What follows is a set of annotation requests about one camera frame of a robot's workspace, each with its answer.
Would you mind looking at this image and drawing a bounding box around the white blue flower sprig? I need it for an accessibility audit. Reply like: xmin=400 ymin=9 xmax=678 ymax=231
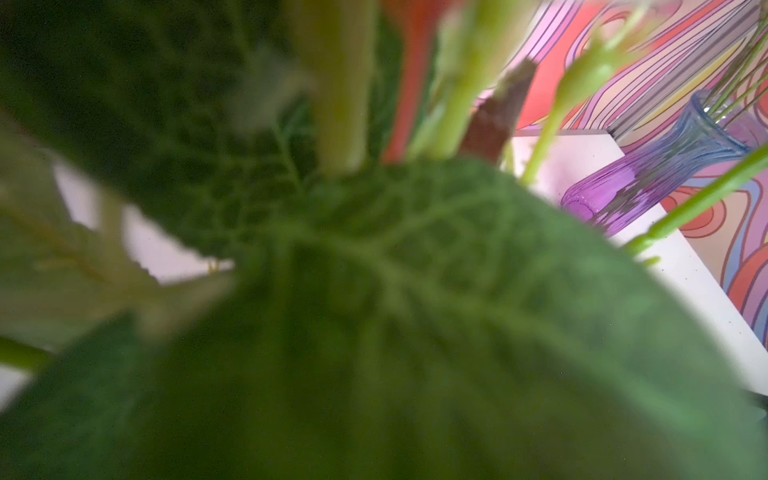
xmin=1 ymin=1 xmax=767 ymax=479

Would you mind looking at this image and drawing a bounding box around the cream white rose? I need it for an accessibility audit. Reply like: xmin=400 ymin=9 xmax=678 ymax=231
xmin=701 ymin=1 xmax=767 ymax=129

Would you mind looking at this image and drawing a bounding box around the peach carnation flower sprig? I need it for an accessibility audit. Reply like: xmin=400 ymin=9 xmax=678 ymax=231
xmin=282 ymin=0 xmax=378 ymax=177

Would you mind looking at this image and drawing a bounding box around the blue purple glass vase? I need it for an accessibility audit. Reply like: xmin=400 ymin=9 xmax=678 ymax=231
xmin=560 ymin=90 xmax=767 ymax=237

